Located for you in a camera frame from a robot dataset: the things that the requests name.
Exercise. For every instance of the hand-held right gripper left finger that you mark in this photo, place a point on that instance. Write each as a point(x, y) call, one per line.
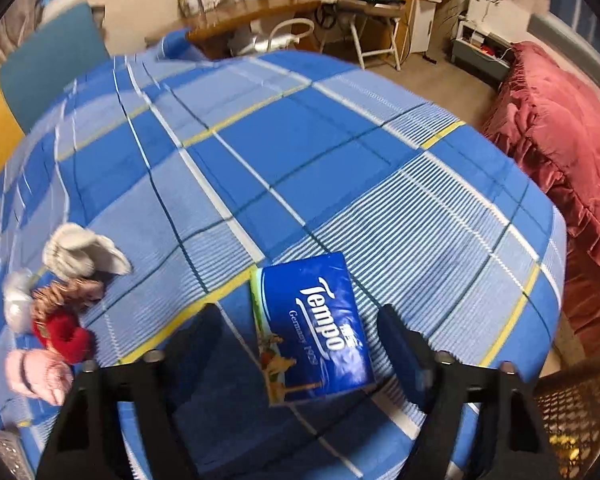
point(205, 340)

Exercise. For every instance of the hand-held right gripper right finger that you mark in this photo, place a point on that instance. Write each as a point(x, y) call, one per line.
point(405, 355)

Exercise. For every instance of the blue tissue packet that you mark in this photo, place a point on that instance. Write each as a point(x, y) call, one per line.
point(310, 320)

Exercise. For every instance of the brown scrunchie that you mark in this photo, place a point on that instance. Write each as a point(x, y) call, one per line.
point(72, 291)

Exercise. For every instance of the red scrunchie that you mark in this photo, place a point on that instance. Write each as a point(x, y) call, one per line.
point(62, 337)

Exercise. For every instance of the grey sock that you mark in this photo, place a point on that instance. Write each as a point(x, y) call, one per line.
point(82, 250)

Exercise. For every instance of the pink cloth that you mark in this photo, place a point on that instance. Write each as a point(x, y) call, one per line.
point(37, 375)

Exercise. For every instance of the gold ornate tissue box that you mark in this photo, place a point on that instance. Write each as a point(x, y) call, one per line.
point(7, 452)

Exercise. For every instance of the rattan chair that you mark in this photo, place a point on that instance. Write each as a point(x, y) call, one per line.
point(580, 405)

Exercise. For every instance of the red ruffled bedspread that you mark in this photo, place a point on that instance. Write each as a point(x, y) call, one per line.
point(555, 135)

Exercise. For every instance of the grey yellow blue headboard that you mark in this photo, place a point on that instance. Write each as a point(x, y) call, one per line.
point(50, 75)

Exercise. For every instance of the grey low stand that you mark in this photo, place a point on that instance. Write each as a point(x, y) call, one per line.
point(475, 55)

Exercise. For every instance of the wooden desk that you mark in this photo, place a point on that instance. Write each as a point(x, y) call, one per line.
point(250, 17)

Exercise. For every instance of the white cabinet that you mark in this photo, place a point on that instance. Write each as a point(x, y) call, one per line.
point(430, 15)

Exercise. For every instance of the beige floral curtain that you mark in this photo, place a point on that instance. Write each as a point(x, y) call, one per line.
point(5, 30)

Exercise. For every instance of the side window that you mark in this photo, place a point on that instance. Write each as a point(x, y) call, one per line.
point(585, 20)

